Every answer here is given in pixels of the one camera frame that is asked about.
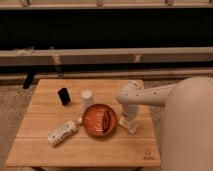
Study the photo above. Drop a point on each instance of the wooden table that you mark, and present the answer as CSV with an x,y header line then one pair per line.
x,y
46,112

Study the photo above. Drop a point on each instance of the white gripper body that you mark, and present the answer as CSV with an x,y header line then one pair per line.
x,y
129,113

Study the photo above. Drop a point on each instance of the orange round plate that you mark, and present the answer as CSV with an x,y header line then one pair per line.
x,y
92,120

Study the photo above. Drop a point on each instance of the white paper cup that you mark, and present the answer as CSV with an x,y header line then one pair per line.
x,y
86,99

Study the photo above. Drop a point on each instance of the white sponge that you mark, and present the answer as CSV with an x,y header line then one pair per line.
x,y
130,125

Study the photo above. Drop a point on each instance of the black rectangular box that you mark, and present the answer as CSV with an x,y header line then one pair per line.
x,y
64,96

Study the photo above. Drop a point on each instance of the white crumpled bottle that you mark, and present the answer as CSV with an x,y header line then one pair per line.
x,y
65,130

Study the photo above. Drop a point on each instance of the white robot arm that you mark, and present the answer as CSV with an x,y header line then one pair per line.
x,y
187,141

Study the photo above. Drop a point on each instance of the dark food piece on plate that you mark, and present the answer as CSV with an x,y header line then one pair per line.
x,y
106,122

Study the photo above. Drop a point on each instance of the long white bench rail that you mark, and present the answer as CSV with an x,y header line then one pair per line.
x,y
33,57

